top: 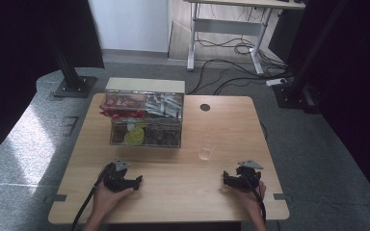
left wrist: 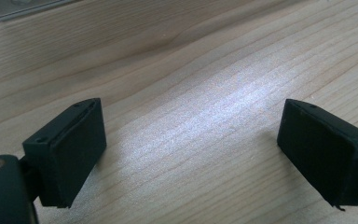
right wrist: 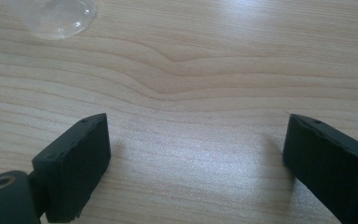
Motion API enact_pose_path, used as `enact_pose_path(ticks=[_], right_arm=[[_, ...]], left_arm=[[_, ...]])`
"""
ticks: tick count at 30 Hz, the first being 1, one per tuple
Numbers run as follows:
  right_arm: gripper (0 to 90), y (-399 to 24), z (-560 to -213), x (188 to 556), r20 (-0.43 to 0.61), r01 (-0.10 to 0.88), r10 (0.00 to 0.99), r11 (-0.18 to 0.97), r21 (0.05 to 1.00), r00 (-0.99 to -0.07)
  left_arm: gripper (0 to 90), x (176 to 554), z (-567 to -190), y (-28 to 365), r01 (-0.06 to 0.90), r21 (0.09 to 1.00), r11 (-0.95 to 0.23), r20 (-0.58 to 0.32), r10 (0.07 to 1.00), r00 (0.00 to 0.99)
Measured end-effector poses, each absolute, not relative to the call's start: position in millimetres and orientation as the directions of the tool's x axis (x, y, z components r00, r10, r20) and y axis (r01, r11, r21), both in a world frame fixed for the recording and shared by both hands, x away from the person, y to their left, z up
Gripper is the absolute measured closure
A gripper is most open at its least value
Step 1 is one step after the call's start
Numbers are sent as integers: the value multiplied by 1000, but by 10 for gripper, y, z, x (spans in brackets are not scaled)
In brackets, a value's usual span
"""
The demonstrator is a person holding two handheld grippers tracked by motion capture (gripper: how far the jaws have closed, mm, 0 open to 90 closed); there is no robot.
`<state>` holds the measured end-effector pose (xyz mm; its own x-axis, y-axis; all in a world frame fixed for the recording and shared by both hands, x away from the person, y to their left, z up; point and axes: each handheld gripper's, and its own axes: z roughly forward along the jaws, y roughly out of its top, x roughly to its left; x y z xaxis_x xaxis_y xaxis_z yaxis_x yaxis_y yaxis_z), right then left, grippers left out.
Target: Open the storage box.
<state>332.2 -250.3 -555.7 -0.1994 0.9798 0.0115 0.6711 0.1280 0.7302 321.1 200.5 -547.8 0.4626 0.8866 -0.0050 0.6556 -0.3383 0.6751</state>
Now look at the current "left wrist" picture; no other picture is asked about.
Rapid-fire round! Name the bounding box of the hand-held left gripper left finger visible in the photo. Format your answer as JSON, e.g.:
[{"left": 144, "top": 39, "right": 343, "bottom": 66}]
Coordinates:
[{"left": 21, "top": 97, "right": 107, "bottom": 209}]

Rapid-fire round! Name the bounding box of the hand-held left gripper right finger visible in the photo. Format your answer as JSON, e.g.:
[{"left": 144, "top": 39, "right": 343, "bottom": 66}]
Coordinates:
[{"left": 276, "top": 98, "right": 358, "bottom": 212}]

